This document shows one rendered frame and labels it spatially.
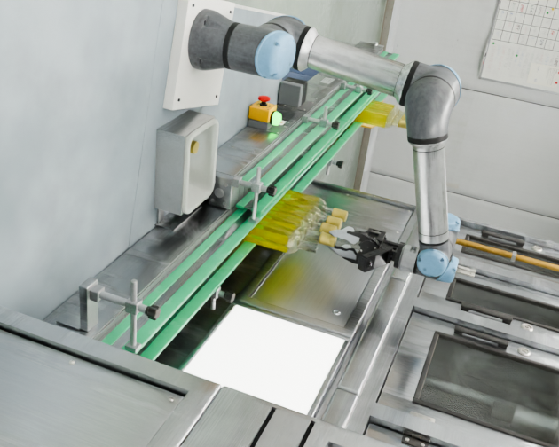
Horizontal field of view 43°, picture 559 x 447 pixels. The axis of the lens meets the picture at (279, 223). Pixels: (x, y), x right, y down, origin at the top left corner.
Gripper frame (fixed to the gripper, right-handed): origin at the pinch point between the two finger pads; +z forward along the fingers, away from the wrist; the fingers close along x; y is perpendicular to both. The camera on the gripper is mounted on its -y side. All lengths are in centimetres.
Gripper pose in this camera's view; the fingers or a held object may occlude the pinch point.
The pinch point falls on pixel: (332, 240)
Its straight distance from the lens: 204.4
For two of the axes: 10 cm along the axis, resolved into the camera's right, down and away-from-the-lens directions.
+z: -9.3, -2.6, 2.7
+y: 3.6, -4.0, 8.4
